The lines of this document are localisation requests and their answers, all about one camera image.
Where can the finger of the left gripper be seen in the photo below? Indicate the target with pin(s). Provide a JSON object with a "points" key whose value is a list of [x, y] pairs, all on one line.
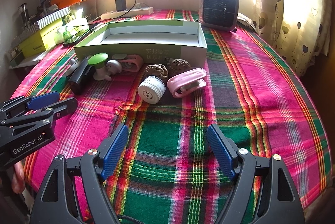
{"points": [[56, 110], [21, 105]]}

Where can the heart patterned curtain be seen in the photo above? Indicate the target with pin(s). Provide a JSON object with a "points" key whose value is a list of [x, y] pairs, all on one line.
{"points": [[298, 30]]}

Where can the plaid pink green bedspread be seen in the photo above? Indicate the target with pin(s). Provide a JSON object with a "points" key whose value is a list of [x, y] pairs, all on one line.
{"points": [[167, 173]]}

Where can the white round ribbed cap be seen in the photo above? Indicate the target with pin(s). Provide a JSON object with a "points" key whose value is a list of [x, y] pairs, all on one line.
{"points": [[151, 89]]}

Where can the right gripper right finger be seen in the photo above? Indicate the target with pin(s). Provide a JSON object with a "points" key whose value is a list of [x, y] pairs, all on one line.
{"points": [[278, 200]]}

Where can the white power strip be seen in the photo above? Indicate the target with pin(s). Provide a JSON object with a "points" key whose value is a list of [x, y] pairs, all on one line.
{"points": [[127, 13]]}

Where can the grey mushroom shaped massager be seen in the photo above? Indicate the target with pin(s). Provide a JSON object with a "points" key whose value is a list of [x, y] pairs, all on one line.
{"points": [[114, 67]]}

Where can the green white cardboard tray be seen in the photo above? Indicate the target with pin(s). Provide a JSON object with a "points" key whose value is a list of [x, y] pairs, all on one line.
{"points": [[155, 41]]}

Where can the small grey space heater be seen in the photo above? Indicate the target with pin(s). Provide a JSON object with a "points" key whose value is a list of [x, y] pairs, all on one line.
{"points": [[219, 14]]}

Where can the black rectangular device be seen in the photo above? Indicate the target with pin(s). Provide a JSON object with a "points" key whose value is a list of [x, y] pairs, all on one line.
{"points": [[81, 77]]}

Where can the black smartphone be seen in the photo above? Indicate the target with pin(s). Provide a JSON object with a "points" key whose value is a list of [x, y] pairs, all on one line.
{"points": [[82, 34]]}

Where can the pink cable winder with lid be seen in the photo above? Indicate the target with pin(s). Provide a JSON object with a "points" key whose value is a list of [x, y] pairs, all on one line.
{"points": [[129, 62]]}

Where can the green top white massager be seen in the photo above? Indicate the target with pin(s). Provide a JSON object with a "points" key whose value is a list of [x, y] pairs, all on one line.
{"points": [[98, 61]]}

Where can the person's left hand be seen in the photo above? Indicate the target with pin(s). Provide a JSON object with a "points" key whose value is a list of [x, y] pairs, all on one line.
{"points": [[18, 181]]}

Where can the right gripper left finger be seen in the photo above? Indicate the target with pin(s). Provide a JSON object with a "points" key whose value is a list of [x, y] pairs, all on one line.
{"points": [[57, 200]]}

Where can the striped white gift box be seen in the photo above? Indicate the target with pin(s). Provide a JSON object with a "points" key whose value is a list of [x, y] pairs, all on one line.
{"points": [[47, 20]]}

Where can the yellow green box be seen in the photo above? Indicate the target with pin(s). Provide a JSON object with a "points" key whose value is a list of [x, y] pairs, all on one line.
{"points": [[41, 40]]}

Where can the brown walnut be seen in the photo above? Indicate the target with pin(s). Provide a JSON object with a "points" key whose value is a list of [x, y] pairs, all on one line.
{"points": [[157, 70], [177, 66]]}

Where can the black charger adapter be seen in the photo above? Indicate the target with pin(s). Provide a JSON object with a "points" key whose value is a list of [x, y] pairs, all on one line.
{"points": [[120, 5]]}

